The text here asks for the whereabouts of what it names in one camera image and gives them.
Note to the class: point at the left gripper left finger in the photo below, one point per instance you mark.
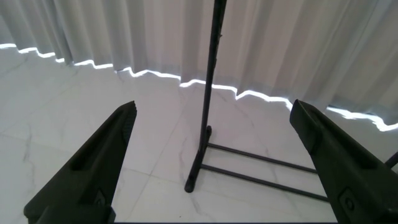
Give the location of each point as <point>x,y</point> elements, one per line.
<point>93,174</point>

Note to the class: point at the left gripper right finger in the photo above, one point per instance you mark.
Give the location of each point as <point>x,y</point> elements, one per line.
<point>348,174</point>

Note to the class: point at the black clothes rack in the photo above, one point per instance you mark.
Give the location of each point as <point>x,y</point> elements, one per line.
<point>210,93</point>

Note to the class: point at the white curtain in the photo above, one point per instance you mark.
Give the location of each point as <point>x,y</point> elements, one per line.
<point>280,37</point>

